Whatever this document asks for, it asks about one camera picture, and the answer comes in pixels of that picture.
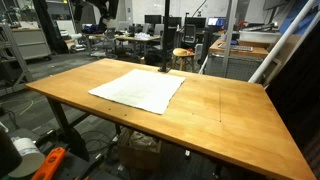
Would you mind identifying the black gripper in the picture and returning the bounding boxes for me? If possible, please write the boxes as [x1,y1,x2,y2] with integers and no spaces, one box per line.
[98,0,120,21]

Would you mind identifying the white cloth towel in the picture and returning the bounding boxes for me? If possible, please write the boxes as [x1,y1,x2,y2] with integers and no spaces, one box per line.
[88,68,186,115]

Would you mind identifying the cluttered wooden desk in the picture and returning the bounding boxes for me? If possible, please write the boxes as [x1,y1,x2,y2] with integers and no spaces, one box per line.
[114,33,162,59]

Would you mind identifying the dark computer monitor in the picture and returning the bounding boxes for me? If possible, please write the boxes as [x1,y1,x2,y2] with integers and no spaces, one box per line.
[144,14,163,25]

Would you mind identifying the black vertical stand pole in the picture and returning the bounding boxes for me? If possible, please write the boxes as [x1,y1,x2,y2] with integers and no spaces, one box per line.
[157,0,173,73]

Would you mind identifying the grey backed office chair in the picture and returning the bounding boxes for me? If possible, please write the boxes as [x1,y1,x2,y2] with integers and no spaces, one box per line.
[181,23,198,46]

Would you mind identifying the round wooden stool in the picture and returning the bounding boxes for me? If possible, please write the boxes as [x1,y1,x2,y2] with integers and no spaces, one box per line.
[171,47,196,73]

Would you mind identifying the grey filing cabinet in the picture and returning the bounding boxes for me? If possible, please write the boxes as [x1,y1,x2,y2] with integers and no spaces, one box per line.
[9,27,53,61]

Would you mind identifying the lit computer monitor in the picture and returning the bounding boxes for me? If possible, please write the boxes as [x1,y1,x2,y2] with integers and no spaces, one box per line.
[207,16,228,28]

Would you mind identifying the black table leg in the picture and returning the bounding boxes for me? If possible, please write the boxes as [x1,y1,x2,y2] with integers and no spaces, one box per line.
[46,97,90,161]

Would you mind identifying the grey computer keyboard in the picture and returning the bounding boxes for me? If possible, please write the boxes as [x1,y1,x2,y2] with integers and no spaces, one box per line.
[218,43,254,53]

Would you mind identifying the wooden top workbench cabinet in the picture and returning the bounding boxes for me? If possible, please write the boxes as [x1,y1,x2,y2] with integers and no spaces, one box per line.
[203,36,270,83]

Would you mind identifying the brown cardboard box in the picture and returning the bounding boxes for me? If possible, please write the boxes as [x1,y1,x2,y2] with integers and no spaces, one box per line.
[117,129,163,172]

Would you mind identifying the white plastic bin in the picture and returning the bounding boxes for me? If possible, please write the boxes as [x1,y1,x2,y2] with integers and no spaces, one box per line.
[239,30,283,44]

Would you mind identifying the orange plastic tool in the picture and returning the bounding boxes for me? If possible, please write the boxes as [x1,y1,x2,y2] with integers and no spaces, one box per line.
[30,147,68,180]

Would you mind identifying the white paper roll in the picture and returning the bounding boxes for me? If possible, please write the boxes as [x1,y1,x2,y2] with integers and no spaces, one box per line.
[8,137,46,178]

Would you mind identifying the white diagonal pipe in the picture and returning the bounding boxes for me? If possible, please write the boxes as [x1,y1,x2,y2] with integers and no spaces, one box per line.
[248,0,316,84]

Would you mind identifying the dark round container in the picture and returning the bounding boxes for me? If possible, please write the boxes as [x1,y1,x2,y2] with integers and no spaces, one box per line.
[0,128,23,178]

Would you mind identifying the grey metal shelf frame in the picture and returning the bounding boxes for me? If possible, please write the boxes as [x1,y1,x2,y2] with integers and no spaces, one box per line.
[0,23,34,98]

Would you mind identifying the grey vertical post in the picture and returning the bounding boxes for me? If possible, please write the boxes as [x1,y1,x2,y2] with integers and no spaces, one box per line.
[222,0,238,78]

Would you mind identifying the black floor cable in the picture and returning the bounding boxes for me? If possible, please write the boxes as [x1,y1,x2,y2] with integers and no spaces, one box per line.
[81,130,116,155]

